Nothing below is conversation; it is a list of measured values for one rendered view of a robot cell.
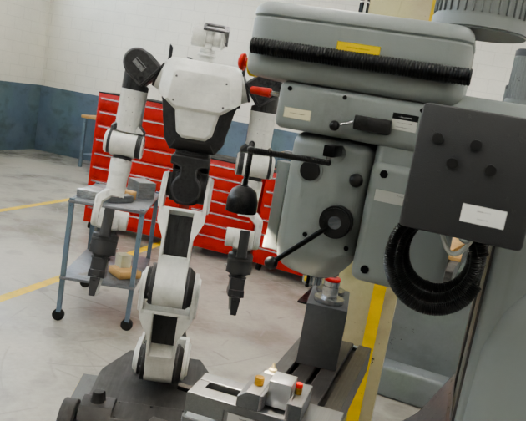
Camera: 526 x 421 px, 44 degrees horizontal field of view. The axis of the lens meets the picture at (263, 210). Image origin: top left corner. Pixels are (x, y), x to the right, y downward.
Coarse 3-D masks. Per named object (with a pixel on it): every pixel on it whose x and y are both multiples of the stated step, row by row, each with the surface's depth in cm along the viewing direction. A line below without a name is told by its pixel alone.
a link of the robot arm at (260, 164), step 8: (240, 160) 222; (256, 160) 222; (264, 160) 223; (240, 168) 222; (256, 168) 222; (264, 168) 222; (256, 176) 225; (264, 176) 224; (248, 184) 226; (256, 184) 226; (256, 192) 226
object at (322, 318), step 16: (320, 288) 202; (320, 304) 191; (336, 304) 191; (304, 320) 191; (320, 320) 190; (336, 320) 189; (304, 336) 192; (320, 336) 191; (336, 336) 190; (304, 352) 192; (320, 352) 192; (336, 352) 191
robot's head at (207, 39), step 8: (192, 32) 215; (200, 32) 215; (208, 32) 216; (216, 32) 217; (192, 40) 216; (200, 40) 216; (208, 40) 216; (216, 40) 216; (200, 48) 218; (208, 48) 218
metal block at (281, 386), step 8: (280, 376) 149; (288, 376) 150; (272, 384) 146; (280, 384) 145; (288, 384) 145; (272, 392) 146; (280, 392) 146; (288, 392) 145; (272, 400) 146; (280, 400) 146; (288, 400) 145; (280, 408) 146
